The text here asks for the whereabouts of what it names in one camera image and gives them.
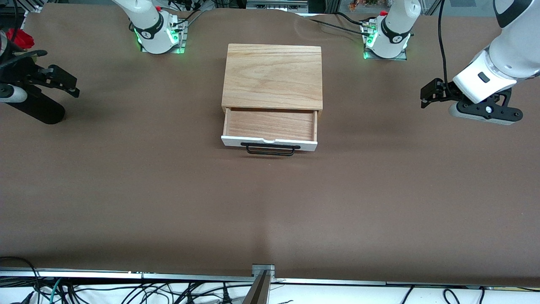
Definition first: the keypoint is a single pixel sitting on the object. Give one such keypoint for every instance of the light wooden drawer cabinet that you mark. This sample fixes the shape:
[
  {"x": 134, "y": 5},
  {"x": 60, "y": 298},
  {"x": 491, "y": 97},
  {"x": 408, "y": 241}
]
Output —
[{"x": 272, "y": 76}]

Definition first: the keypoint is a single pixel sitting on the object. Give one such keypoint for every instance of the artificial red rose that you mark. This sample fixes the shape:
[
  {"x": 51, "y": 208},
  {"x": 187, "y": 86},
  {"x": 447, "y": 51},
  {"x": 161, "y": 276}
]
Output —
[{"x": 23, "y": 39}]

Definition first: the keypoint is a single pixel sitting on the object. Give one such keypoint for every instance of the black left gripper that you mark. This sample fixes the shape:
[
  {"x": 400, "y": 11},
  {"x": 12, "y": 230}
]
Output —
[{"x": 444, "y": 90}]

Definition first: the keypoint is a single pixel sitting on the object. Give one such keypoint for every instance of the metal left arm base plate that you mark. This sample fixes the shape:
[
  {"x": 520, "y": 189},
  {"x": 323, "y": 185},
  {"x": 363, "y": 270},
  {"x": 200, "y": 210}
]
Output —
[{"x": 403, "y": 55}]

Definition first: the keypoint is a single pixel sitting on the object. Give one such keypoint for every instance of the grey power strip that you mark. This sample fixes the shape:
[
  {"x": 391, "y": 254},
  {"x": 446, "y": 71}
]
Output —
[{"x": 276, "y": 5}]

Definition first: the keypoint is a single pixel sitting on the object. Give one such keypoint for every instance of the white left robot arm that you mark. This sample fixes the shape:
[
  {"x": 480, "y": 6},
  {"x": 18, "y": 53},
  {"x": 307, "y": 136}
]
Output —
[{"x": 510, "y": 50}]

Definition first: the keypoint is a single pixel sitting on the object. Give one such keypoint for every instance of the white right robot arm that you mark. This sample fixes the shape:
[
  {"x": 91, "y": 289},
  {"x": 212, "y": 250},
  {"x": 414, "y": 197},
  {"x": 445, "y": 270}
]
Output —
[{"x": 147, "y": 21}]

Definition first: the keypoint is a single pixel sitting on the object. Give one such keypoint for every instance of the aluminium table edge rail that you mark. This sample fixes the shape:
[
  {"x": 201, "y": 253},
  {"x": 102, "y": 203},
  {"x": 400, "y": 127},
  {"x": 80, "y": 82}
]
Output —
[{"x": 105, "y": 275}]

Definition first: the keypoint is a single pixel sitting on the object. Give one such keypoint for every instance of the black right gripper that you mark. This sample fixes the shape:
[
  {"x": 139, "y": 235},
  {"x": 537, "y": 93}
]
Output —
[{"x": 24, "y": 70}]

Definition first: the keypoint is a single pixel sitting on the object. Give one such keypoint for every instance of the aluminium corner bracket with strut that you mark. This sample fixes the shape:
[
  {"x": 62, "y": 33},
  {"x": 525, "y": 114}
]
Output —
[{"x": 262, "y": 274}]

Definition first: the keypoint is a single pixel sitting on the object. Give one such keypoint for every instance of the brown table cover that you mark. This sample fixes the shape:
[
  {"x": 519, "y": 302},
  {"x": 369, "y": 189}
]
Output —
[{"x": 168, "y": 202}]

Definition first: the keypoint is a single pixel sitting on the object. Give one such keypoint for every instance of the orange cluttered object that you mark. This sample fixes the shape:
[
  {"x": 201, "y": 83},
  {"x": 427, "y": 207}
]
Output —
[{"x": 363, "y": 4}]

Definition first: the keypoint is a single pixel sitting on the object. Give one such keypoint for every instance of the black cylindrical vase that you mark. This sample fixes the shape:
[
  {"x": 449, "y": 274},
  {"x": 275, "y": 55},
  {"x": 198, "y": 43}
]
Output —
[{"x": 42, "y": 110}]

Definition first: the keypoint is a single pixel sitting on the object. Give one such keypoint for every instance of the wooden drawer with white front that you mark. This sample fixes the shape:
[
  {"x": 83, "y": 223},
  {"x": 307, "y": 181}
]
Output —
[{"x": 270, "y": 124}]

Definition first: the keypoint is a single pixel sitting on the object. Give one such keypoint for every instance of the aluminium frame profile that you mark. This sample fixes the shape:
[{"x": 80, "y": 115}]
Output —
[{"x": 36, "y": 5}]

